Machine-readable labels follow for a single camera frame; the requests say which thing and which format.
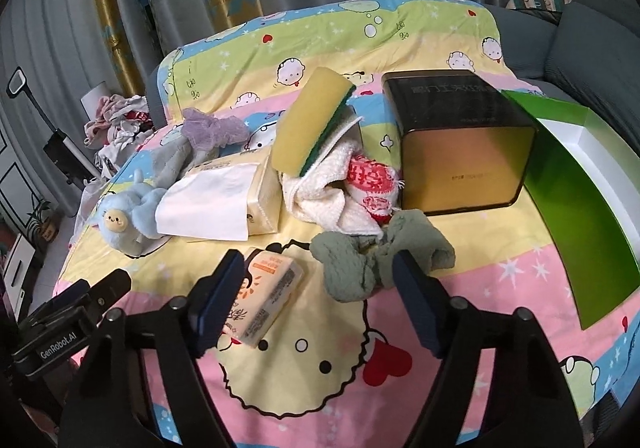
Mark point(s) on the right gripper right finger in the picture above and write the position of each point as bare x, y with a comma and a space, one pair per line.
426, 302

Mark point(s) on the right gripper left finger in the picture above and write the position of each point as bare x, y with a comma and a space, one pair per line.
211, 299

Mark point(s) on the purple mesh scrunchie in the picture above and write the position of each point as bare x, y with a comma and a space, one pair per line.
206, 132

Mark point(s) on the small orange tissue packet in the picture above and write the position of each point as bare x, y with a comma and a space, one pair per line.
269, 281

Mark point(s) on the green fluffy cloth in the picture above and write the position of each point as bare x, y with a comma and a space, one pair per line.
355, 267

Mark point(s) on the tissue pack with white tissue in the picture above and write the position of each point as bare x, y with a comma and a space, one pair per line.
229, 199

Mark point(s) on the potted plant decoration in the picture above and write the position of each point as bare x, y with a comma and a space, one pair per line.
42, 222

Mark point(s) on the blue plush toy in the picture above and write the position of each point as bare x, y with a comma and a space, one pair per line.
126, 220

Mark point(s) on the red white patterned cloth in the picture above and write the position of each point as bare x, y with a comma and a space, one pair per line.
374, 185

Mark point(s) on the grey cloth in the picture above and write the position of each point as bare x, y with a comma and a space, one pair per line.
171, 161

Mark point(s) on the white fluffy towel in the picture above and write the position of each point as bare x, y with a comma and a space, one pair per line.
319, 197

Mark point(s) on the black and gold box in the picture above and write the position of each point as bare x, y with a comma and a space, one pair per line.
464, 146

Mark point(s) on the black upright vacuum cleaner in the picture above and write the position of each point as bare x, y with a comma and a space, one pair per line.
60, 149

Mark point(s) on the colourful cartoon bed sheet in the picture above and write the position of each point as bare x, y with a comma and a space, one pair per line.
519, 371

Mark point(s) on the pile of clothes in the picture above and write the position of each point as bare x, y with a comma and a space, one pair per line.
116, 130

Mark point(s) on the yellow green sponge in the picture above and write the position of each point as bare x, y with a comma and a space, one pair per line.
309, 121

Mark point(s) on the white paper roll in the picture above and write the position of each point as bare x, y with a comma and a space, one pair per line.
91, 101

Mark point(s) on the grey sofa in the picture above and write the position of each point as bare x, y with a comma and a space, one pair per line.
589, 55

